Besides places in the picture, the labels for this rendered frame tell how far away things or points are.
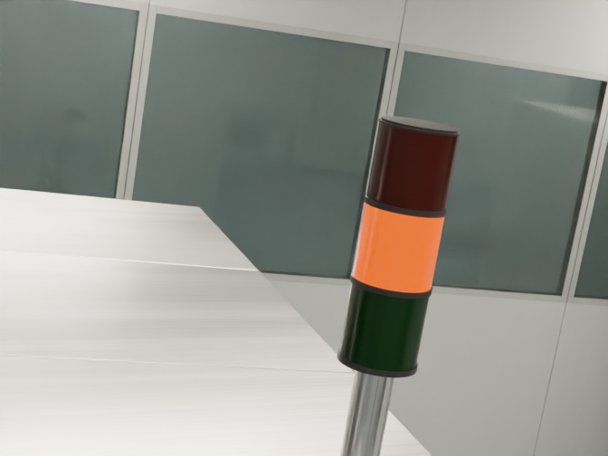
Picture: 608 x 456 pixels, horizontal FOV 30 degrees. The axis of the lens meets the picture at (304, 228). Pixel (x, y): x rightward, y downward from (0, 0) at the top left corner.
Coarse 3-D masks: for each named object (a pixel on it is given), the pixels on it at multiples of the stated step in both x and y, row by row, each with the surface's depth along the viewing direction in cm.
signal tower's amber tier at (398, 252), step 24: (384, 216) 67; (408, 216) 66; (360, 240) 69; (384, 240) 67; (408, 240) 67; (432, 240) 68; (360, 264) 68; (384, 264) 67; (408, 264) 67; (432, 264) 68; (384, 288) 67; (408, 288) 67
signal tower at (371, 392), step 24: (384, 120) 67; (408, 120) 68; (432, 216) 67; (360, 288) 68; (360, 384) 70; (384, 384) 70; (360, 408) 70; (384, 408) 70; (360, 432) 70; (384, 432) 71
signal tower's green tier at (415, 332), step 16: (352, 288) 69; (352, 304) 69; (368, 304) 68; (384, 304) 68; (400, 304) 68; (416, 304) 68; (352, 320) 69; (368, 320) 68; (384, 320) 68; (400, 320) 68; (416, 320) 68; (352, 336) 69; (368, 336) 68; (384, 336) 68; (400, 336) 68; (416, 336) 69; (352, 352) 69; (368, 352) 68; (384, 352) 68; (400, 352) 68; (416, 352) 70; (384, 368) 68; (400, 368) 69
